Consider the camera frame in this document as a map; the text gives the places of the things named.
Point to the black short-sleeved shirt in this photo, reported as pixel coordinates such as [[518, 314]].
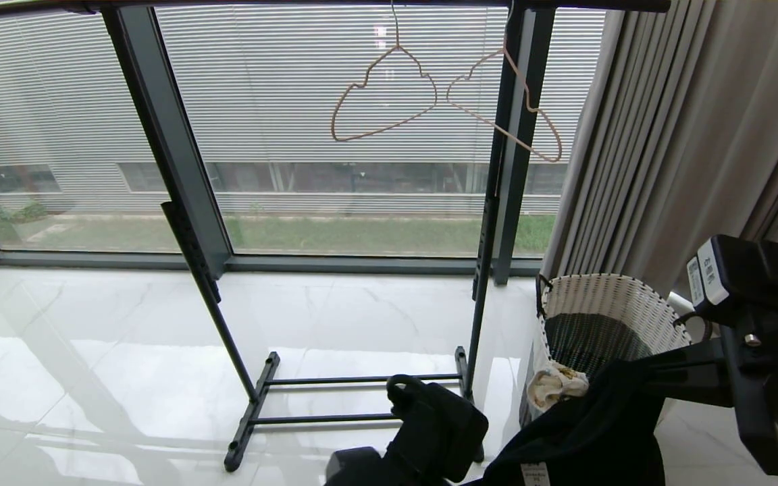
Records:
[[578, 432]]

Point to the cream printed garment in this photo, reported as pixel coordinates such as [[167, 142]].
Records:
[[554, 388]]

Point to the black clothes rack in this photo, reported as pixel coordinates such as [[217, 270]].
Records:
[[254, 412]]

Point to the beige curtain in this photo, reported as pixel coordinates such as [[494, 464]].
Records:
[[686, 135]]

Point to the pink clothes hanger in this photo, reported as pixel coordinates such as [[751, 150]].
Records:
[[389, 122], [497, 128]]

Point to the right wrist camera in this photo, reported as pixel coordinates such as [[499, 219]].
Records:
[[747, 270]]

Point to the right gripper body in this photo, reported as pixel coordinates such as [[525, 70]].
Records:
[[767, 391]]

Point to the white laundry basket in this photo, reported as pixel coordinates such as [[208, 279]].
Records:
[[605, 297]]

